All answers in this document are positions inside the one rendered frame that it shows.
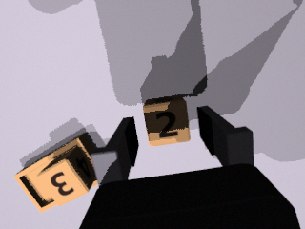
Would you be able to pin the brown wooden calendar stand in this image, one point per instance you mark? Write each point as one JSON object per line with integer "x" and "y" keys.
{"x": 28, "y": 180}

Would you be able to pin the orange number cube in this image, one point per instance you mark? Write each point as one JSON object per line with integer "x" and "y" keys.
{"x": 68, "y": 176}
{"x": 166, "y": 120}

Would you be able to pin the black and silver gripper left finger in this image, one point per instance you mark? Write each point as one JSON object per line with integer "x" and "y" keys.
{"x": 114, "y": 162}

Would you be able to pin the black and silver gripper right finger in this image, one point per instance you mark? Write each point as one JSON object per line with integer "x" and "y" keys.
{"x": 229, "y": 144}

